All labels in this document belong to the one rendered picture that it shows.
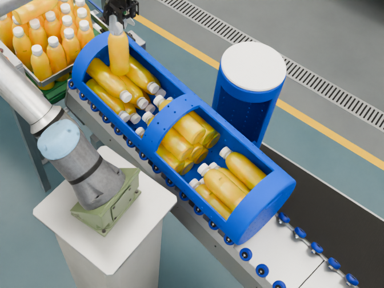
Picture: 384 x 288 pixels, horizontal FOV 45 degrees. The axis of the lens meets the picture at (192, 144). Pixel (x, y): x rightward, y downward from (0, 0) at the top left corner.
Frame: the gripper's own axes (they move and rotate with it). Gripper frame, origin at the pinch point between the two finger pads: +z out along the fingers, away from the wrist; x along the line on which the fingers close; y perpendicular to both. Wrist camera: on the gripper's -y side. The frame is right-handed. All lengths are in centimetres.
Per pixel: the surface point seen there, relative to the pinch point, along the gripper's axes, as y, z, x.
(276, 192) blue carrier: 75, 11, 0
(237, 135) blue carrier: 52, 13, 8
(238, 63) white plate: 21, 31, 46
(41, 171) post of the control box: -36, 113, -28
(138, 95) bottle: 11.1, 25.6, 0.0
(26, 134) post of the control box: -36, 78, -29
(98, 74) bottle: -3.0, 20.6, -7.6
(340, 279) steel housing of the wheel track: 106, 41, 9
